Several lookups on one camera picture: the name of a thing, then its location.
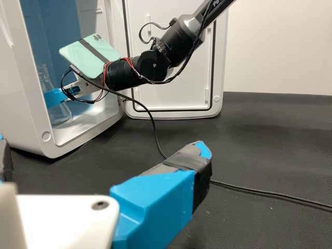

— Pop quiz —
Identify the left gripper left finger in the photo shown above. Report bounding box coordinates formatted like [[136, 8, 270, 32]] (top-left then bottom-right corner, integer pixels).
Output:
[[0, 133, 14, 184]]

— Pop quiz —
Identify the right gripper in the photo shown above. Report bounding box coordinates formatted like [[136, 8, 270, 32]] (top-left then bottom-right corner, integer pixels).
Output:
[[44, 79, 105, 108]]

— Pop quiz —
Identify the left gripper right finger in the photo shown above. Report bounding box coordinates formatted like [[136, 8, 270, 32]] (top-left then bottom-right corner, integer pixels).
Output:
[[109, 140, 214, 249]]

